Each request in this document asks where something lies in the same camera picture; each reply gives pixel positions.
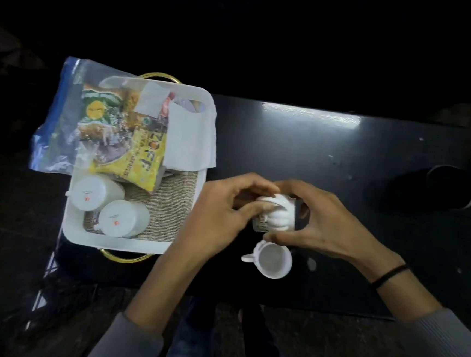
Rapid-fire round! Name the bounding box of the person's left forearm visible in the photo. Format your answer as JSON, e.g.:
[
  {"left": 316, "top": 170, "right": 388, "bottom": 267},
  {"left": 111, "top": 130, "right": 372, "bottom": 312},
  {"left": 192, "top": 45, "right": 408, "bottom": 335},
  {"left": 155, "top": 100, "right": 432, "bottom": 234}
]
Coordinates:
[{"left": 82, "top": 233, "right": 214, "bottom": 357}]

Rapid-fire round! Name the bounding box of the yellow snack packet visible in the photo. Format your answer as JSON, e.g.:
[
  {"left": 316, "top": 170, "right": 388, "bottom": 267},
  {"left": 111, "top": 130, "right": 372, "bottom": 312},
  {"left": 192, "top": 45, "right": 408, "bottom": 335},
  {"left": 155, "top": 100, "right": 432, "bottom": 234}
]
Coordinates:
[{"left": 88, "top": 86, "right": 176, "bottom": 195}]

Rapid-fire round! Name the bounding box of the person's right hand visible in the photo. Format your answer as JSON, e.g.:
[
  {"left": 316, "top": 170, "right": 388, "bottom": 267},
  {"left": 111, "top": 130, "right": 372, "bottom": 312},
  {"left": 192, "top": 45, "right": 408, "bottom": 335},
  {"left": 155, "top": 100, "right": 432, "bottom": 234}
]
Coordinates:
[{"left": 259, "top": 177, "right": 408, "bottom": 286}]

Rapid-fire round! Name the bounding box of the clear zip bag blue strip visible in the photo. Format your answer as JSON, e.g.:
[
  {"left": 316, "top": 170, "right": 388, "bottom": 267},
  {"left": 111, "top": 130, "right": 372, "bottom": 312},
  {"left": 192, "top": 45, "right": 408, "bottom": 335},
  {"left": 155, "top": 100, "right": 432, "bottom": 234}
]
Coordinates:
[{"left": 27, "top": 53, "right": 178, "bottom": 195}]

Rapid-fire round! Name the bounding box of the white cup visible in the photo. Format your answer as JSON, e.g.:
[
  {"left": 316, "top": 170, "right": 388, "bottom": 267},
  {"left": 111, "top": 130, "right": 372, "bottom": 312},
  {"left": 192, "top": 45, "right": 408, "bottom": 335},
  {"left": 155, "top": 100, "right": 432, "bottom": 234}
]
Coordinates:
[
  {"left": 239, "top": 237, "right": 295, "bottom": 281},
  {"left": 250, "top": 191, "right": 300, "bottom": 236},
  {"left": 92, "top": 197, "right": 152, "bottom": 242},
  {"left": 64, "top": 172, "right": 128, "bottom": 216}
]

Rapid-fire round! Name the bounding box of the black wrist band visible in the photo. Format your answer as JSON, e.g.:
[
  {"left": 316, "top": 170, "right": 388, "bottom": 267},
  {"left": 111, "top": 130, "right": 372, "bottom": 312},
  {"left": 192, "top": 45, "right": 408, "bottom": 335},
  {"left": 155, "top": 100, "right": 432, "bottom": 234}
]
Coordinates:
[{"left": 369, "top": 261, "right": 411, "bottom": 293}]

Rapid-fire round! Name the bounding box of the person's right leg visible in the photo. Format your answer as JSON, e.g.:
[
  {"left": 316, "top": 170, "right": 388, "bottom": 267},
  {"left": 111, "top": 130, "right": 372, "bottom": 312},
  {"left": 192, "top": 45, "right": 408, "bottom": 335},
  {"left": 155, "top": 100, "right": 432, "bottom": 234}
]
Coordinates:
[{"left": 236, "top": 304, "right": 290, "bottom": 357}]

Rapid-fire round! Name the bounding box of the white paper napkin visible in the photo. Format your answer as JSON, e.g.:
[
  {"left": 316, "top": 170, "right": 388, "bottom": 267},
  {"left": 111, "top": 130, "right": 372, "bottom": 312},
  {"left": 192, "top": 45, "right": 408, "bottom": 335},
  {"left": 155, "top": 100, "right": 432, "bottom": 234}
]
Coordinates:
[{"left": 161, "top": 94, "right": 223, "bottom": 175}]

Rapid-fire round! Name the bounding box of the person's right forearm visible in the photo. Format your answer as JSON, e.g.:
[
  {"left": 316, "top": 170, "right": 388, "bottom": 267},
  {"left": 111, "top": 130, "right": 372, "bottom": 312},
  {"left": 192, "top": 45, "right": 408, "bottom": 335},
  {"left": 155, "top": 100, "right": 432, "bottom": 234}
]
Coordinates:
[{"left": 363, "top": 260, "right": 471, "bottom": 357}]

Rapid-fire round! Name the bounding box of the green snack packet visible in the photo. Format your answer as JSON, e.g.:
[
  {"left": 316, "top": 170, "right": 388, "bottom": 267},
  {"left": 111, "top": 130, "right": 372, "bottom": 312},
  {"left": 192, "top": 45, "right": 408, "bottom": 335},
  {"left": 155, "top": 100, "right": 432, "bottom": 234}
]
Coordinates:
[{"left": 75, "top": 83, "right": 139, "bottom": 156}]

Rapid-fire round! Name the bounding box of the white tray with gold handles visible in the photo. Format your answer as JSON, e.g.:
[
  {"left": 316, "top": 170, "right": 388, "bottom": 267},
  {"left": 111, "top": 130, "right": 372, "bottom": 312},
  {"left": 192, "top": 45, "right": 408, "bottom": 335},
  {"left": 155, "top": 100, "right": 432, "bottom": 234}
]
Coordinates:
[{"left": 59, "top": 65, "right": 218, "bottom": 271}]

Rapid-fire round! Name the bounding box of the black round holder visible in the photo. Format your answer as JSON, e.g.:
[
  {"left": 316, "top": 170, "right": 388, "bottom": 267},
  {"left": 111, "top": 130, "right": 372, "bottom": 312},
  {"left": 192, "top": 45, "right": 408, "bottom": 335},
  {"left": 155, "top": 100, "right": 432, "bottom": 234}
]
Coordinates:
[{"left": 389, "top": 160, "right": 471, "bottom": 216}]

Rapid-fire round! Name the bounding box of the black table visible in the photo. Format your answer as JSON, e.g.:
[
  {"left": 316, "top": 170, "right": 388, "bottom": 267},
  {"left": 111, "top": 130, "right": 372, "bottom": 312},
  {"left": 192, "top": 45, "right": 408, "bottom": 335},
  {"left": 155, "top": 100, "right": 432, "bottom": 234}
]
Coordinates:
[{"left": 51, "top": 81, "right": 471, "bottom": 329}]

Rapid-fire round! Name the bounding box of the person's left hand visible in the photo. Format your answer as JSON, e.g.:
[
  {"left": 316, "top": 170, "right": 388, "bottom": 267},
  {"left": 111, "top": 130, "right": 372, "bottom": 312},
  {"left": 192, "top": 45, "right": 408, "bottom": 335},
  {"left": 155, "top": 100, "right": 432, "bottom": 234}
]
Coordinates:
[{"left": 172, "top": 166, "right": 282, "bottom": 272}]

